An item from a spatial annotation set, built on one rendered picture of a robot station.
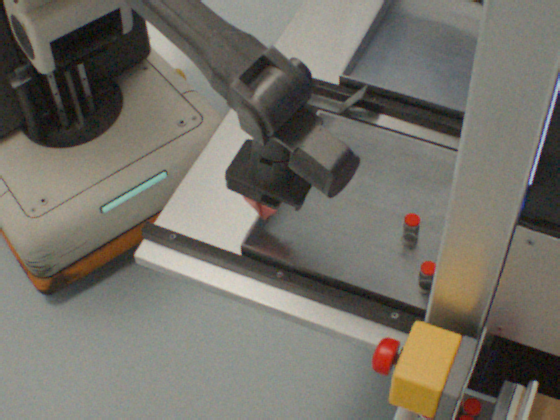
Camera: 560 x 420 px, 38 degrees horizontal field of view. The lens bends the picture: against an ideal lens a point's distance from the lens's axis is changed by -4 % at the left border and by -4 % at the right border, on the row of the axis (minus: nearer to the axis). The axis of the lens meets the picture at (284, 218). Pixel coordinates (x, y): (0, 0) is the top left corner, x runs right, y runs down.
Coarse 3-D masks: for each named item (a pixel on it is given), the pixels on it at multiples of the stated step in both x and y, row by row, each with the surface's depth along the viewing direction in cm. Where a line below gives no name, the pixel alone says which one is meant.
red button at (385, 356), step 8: (384, 344) 87; (392, 344) 87; (376, 352) 87; (384, 352) 87; (392, 352) 87; (376, 360) 87; (384, 360) 87; (392, 360) 87; (376, 368) 87; (384, 368) 87
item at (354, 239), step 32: (352, 128) 121; (384, 160) 120; (416, 160) 120; (448, 160) 118; (320, 192) 117; (352, 192) 117; (384, 192) 116; (416, 192) 116; (448, 192) 116; (256, 224) 110; (288, 224) 114; (320, 224) 113; (352, 224) 113; (384, 224) 113; (256, 256) 108; (288, 256) 110; (320, 256) 110; (352, 256) 110; (384, 256) 110; (416, 256) 110; (352, 288) 104; (384, 288) 107; (416, 288) 107
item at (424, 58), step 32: (384, 0) 137; (416, 0) 141; (448, 0) 138; (384, 32) 137; (416, 32) 137; (448, 32) 137; (352, 64) 130; (384, 64) 132; (416, 64) 132; (448, 64) 132; (384, 96) 126; (416, 96) 123; (448, 96) 127
